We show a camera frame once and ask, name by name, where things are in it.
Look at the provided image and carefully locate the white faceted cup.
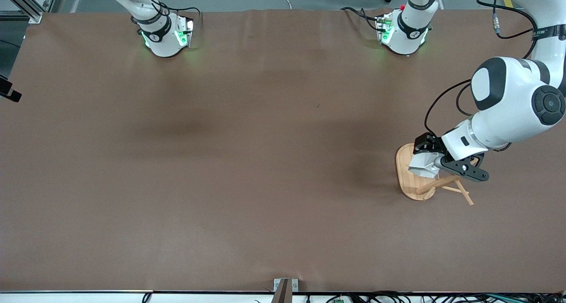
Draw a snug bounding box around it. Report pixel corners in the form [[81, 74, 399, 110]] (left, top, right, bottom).
[[407, 150, 441, 179]]

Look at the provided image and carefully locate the wooden cup rack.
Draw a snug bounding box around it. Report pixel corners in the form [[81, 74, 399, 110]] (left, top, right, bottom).
[[395, 143, 475, 206]]

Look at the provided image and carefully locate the black left arm wrist cable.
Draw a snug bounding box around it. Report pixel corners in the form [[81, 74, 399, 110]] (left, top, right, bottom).
[[424, 0, 539, 139]]

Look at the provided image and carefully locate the aluminium frame post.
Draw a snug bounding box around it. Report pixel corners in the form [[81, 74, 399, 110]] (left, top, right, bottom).
[[0, 0, 43, 24]]

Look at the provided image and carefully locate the black left arm base cable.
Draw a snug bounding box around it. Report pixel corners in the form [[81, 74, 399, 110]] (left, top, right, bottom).
[[340, 7, 382, 32]]

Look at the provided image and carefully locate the black arm base cable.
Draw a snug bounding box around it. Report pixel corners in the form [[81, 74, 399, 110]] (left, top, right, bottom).
[[340, 7, 382, 32], [132, 0, 203, 27]]

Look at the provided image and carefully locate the black cable bundle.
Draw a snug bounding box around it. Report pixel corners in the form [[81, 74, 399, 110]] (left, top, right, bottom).
[[305, 291, 566, 303]]

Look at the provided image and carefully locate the black right arm base cable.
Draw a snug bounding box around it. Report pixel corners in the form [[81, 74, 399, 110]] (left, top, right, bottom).
[[132, 0, 203, 27]]

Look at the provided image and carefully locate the metal bracket with wooden post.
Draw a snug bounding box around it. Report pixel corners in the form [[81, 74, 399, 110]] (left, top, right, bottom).
[[272, 278, 299, 303]]

